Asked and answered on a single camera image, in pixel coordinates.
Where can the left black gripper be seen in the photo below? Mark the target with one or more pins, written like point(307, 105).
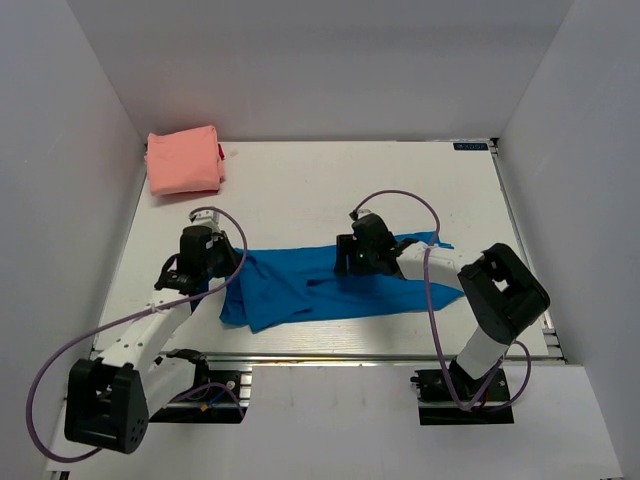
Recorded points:
point(233, 260)

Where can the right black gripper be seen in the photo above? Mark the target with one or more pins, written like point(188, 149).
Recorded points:
point(347, 245)

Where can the blue t shirt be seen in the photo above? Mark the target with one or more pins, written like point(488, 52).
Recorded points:
point(279, 286)

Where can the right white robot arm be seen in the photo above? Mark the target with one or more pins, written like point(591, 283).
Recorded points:
point(503, 294)

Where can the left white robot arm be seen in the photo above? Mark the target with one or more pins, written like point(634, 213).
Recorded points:
point(111, 399)

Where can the folded pink t shirt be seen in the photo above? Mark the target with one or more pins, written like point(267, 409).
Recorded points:
point(184, 162)

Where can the blue table label sticker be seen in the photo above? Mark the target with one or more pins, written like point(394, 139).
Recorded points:
point(470, 146)

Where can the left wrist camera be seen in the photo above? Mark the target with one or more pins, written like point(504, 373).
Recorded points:
point(206, 217)

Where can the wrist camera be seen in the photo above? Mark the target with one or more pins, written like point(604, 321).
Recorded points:
point(206, 217)
point(356, 214)

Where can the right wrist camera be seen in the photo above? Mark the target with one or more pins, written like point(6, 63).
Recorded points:
point(356, 214)

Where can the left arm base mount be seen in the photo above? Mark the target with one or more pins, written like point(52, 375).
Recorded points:
point(225, 403)

